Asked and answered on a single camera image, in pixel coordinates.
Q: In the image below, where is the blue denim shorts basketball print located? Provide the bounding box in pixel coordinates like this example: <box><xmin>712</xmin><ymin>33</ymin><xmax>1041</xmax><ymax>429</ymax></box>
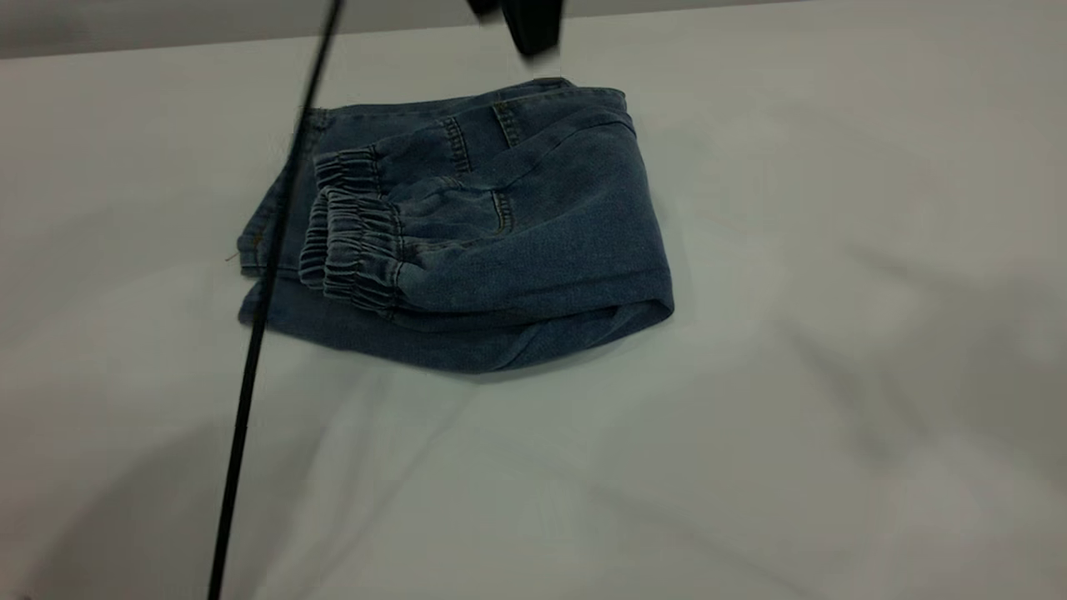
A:
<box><xmin>236</xmin><ymin>77</ymin><xmax>676</xmax><ymax>374</ymax></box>

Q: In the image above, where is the black left camera cable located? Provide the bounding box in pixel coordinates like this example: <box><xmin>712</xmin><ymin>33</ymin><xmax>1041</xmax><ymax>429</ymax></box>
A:
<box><xmin>206</xmin><ymin>0</ymin><xmax>348</xmax><ymax>600</ymax></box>

